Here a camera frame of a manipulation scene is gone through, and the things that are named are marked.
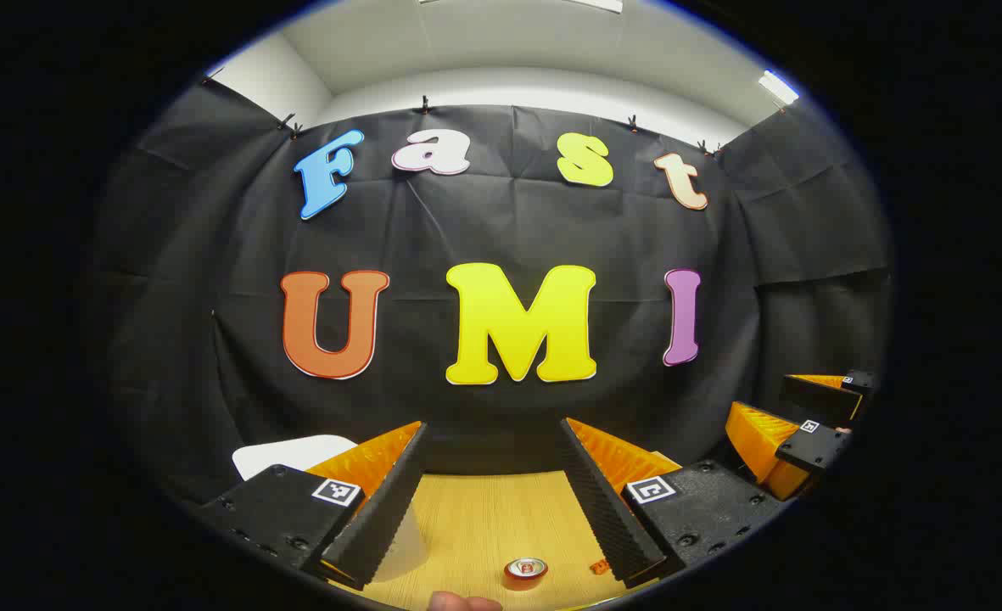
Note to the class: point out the orange paper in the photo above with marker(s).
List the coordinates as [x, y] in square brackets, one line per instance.
[600, 567]

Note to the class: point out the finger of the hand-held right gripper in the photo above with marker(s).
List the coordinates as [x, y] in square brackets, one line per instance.
[819, 397]
[814, 450]

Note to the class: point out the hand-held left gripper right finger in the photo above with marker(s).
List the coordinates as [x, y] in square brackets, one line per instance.
[607, 518]

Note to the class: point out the orange pop can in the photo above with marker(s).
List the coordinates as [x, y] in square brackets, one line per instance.
[524, 577]

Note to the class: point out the black backdrop cloth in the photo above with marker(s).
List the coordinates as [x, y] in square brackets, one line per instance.
[212, 255]

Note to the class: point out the white garbage bin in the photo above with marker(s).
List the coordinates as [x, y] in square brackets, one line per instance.
[293, 454]

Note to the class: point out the white ceiling light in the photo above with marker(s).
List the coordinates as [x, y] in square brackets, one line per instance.
[779, 86]
[598, 4]

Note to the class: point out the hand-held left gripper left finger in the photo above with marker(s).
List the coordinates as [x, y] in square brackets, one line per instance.
[386, 509]

